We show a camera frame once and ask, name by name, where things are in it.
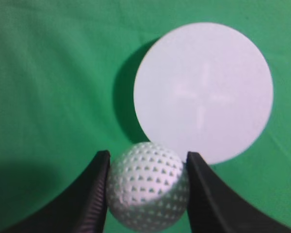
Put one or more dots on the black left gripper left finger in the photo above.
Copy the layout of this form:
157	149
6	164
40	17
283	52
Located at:
81	208

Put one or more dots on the white dimpled golf ball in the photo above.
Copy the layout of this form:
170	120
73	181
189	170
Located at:
147	188

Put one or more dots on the green table cloth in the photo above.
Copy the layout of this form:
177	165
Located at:
67	70

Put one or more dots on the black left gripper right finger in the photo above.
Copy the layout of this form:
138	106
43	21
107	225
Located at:
215	208

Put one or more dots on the white round plate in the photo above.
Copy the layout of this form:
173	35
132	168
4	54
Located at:
204	87

